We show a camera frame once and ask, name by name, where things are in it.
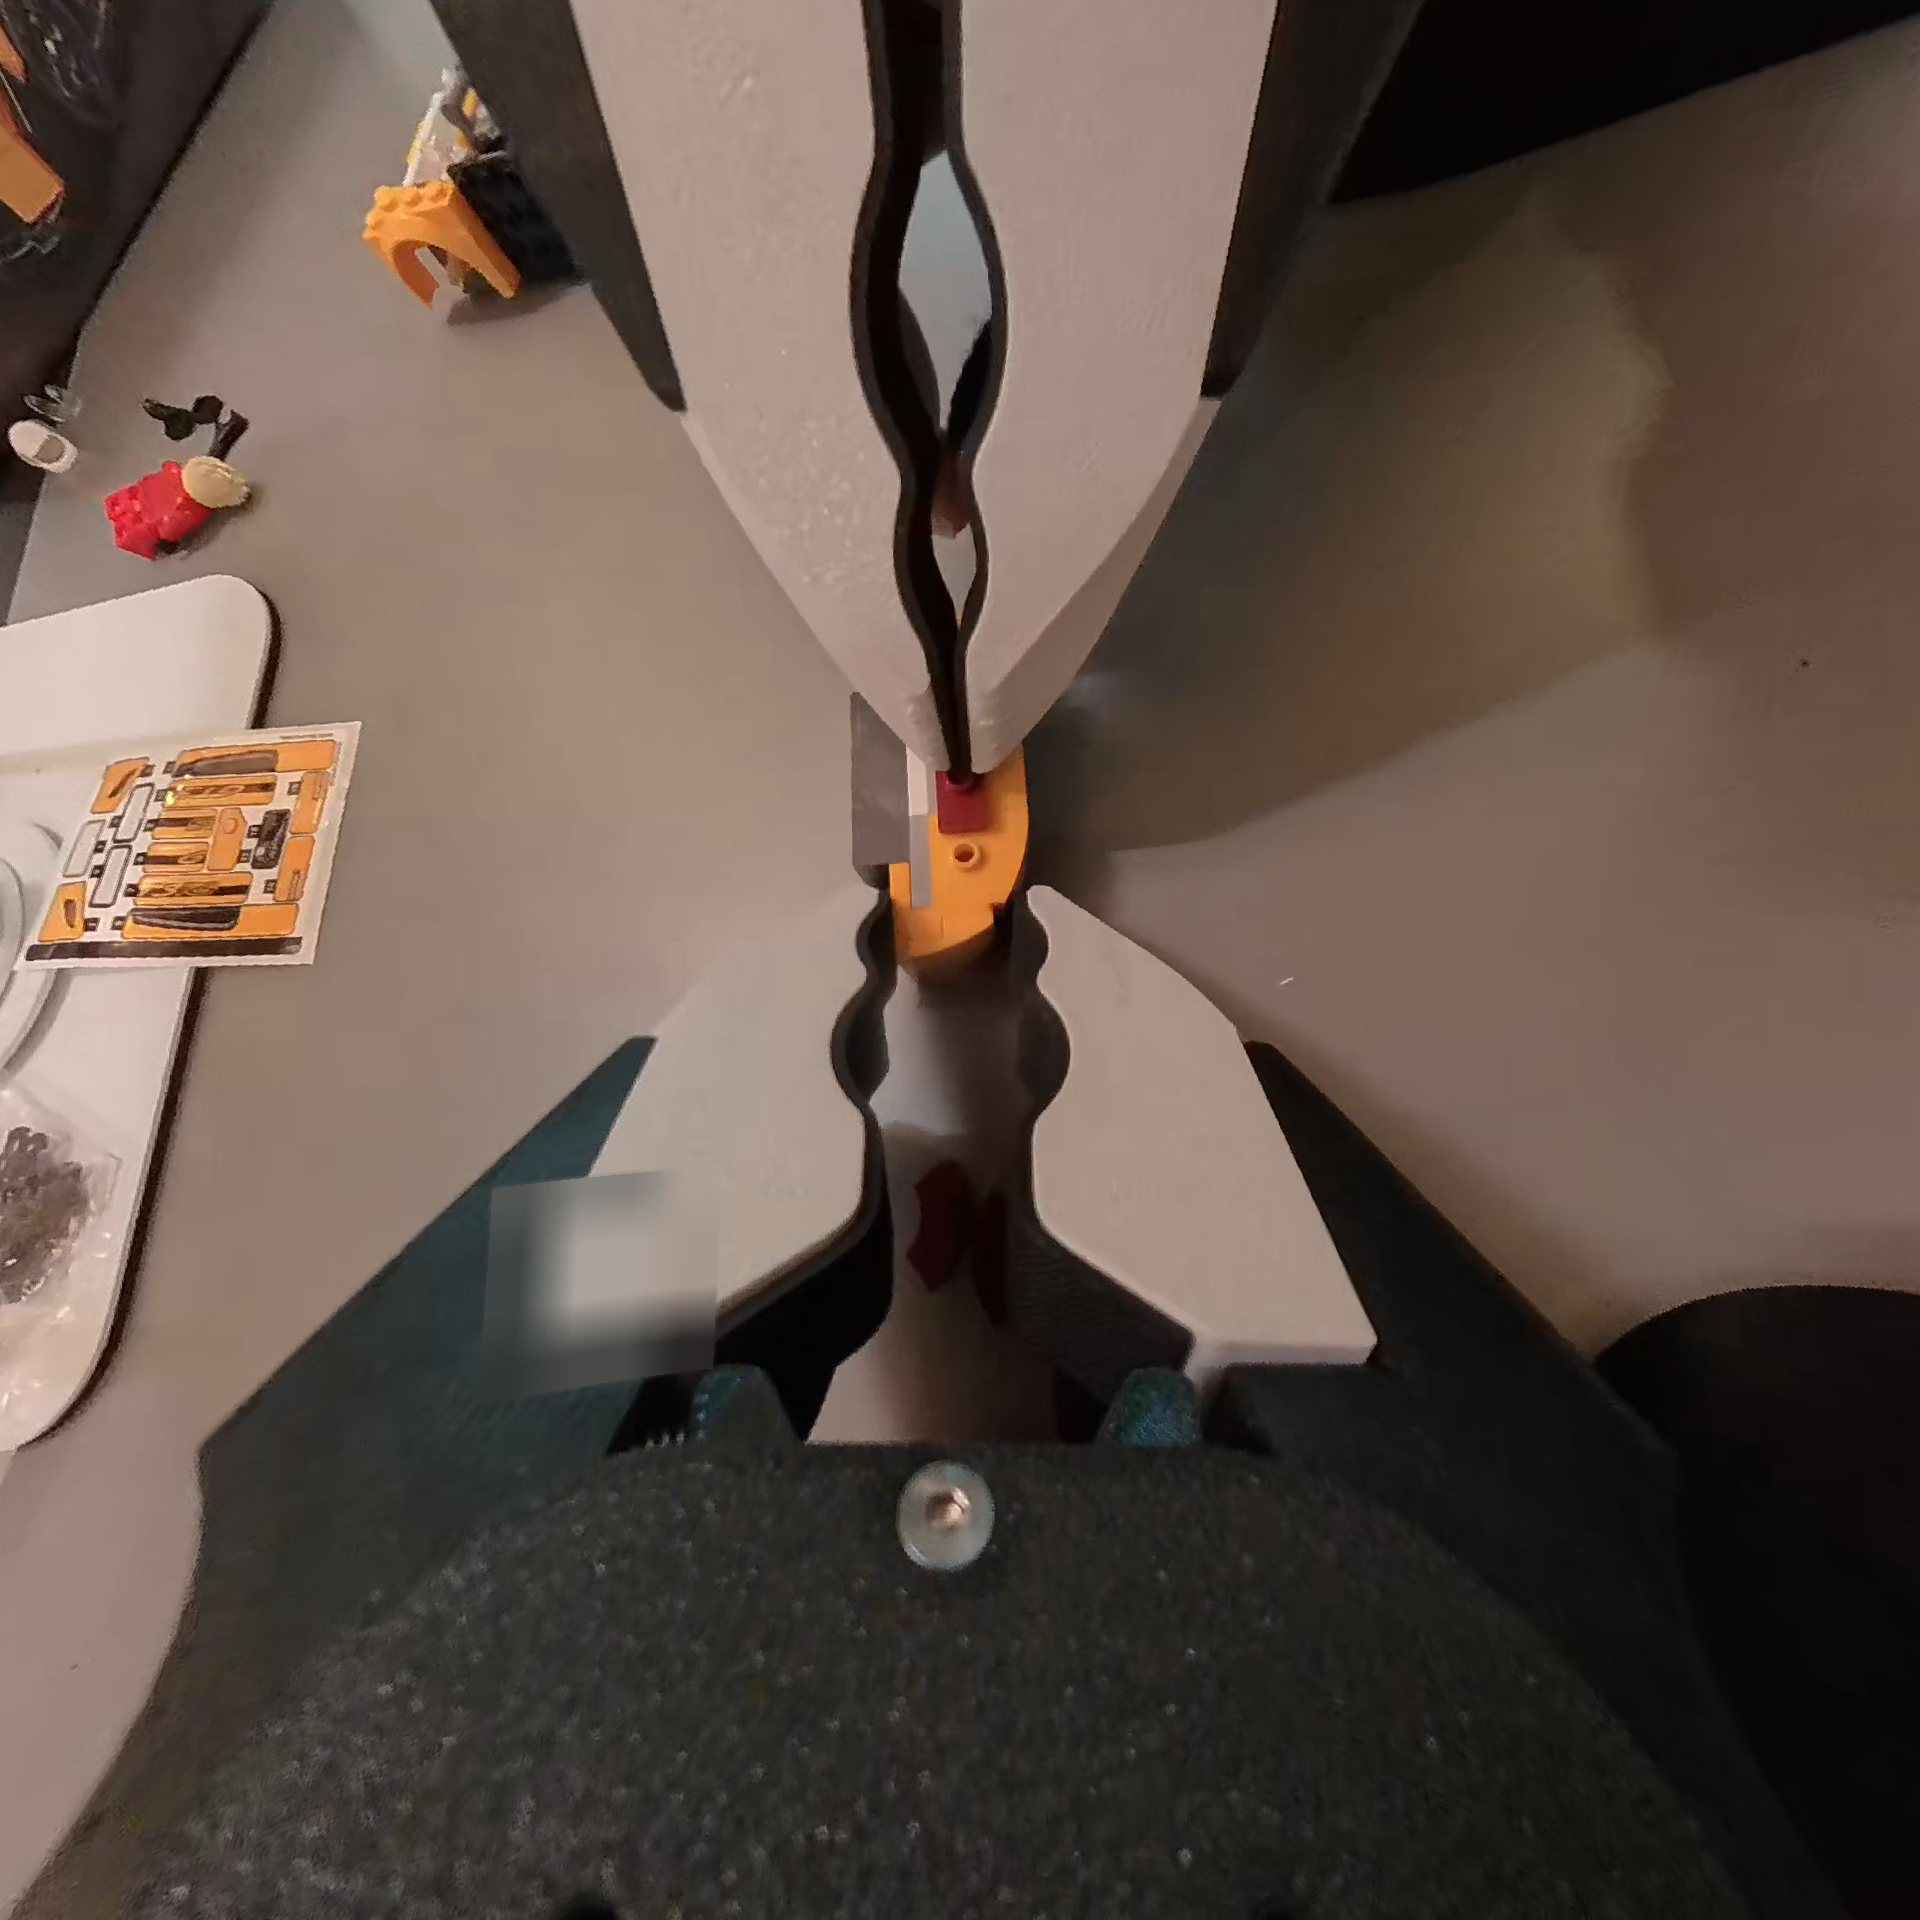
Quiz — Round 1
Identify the red lego minifigure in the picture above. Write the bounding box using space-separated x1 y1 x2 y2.
100 455 253 563

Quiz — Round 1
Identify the black lego set box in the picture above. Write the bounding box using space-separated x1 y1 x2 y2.
0 0 274 460

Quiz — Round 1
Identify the person's black sweater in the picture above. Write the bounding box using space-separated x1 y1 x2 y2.
1593 1280 1920 1920

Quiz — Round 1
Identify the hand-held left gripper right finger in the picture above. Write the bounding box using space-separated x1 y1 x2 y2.
1009 882 1383 1403

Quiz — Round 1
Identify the orange lego bumper assembly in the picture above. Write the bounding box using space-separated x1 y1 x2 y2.
844 688 1034 988

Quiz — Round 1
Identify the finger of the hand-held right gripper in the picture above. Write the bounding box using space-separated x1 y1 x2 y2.
937 0 1281 772
574 0 962 770

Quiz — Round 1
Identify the orange sticker sheet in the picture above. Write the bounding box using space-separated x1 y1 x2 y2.
20 717 365 976

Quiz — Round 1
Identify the black lego car chassis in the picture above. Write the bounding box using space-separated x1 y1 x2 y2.
358 71 587 311

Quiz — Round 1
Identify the bag of grey wheel rims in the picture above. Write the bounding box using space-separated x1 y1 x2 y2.
0 1112 125 1434

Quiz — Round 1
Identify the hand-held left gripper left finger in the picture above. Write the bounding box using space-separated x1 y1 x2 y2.
603 884 898 1403

